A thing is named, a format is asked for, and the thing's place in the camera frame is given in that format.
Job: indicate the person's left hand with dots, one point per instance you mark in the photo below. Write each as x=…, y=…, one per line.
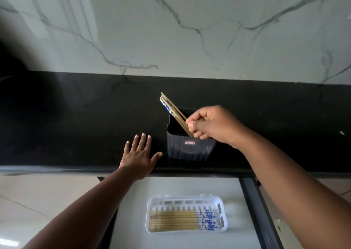
x=137, y=161

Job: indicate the person's right hand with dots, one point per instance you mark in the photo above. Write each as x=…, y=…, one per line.
x=219, y=124

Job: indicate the person's left little finger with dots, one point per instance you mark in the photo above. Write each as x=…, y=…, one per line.
x=127, y=148

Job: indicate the person's right fingers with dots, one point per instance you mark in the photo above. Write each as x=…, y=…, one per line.
x=198, y=125

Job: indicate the person's left middle finger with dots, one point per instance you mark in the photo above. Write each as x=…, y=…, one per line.
x=142, y=142

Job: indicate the person's left thumb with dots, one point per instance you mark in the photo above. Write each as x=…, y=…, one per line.
x=156, y=157

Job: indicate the blue-tipped wooden chopstick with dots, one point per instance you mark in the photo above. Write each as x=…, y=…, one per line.
x=172, y=114
x=174, y=105
x=175, y=113

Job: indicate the person's right forearm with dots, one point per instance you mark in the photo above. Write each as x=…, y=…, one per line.
x=296, y=196

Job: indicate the person's left forearm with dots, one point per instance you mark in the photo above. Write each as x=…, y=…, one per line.
x=82, y=216

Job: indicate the black ribbed plastic holder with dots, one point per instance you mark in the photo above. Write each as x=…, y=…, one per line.
x=189, y=148

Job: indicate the white plastic slotted basket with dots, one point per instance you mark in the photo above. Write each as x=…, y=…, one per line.
x=186, y=202

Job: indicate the row of patterned bamboo chopsticks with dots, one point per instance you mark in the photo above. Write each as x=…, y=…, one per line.
x=178, y=220

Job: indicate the dark grey frame bar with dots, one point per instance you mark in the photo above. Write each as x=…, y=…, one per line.
x=259, y=213

